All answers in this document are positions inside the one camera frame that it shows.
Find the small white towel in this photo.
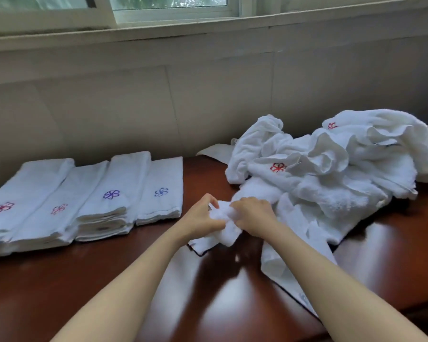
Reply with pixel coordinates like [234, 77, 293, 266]
[188, 200, 244, 257]

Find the person's left forearm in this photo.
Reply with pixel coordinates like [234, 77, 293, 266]
[50, 224, 192, 342]

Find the folded towel stack red flower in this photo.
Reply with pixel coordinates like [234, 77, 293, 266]
[0, 158, 75, 259]
[11, 160, 110, 252]

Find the folded towel stack purple flower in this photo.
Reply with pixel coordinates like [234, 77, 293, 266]
[74, 151, 152, 243]

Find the folded towel stack blue flower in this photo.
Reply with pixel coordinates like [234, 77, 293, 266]
[135, 157, 185, 227]

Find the person's left hand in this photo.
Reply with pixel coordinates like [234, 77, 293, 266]
[180, 193, 226, 240]

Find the flat spread white towel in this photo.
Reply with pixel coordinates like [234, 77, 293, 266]
[260, 196, 339, 317]

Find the pile of crumpled white towels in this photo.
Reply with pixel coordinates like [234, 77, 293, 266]
[225, 109, 428, 246]

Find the white window frame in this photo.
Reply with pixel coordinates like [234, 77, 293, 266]
[0, 0, 428, 37]

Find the white cloth corner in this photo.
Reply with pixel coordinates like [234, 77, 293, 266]
[196, 143, 239, 165]

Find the person's right hand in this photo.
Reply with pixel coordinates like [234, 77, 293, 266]
[230, 197, 278, 240]

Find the person's right forearm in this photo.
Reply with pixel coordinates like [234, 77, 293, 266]
[256, 223, 428, 342]

